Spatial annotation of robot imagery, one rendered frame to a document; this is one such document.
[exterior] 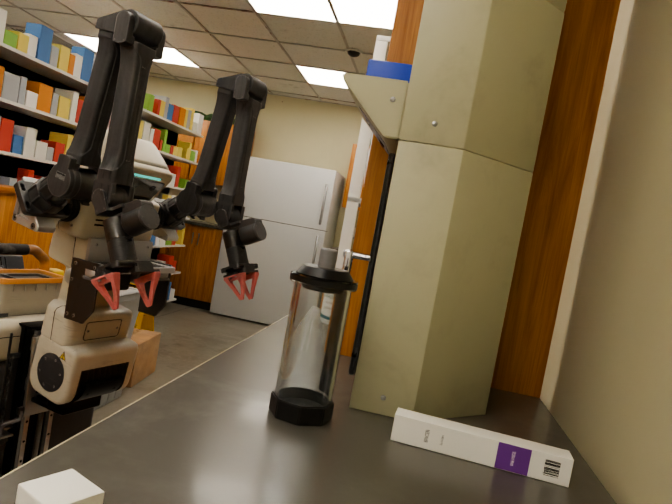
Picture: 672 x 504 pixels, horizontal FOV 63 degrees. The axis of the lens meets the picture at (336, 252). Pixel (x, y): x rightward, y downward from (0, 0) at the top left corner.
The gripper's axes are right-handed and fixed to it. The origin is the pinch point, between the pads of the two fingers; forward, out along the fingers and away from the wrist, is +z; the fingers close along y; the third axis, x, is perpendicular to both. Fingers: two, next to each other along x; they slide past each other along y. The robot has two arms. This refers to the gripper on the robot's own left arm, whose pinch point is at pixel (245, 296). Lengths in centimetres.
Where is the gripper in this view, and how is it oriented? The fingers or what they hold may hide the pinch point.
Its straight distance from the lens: 162.4
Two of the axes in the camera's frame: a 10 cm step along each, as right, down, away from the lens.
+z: 2.3, 9.6, -1.4
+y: 4.4, 0.3, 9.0
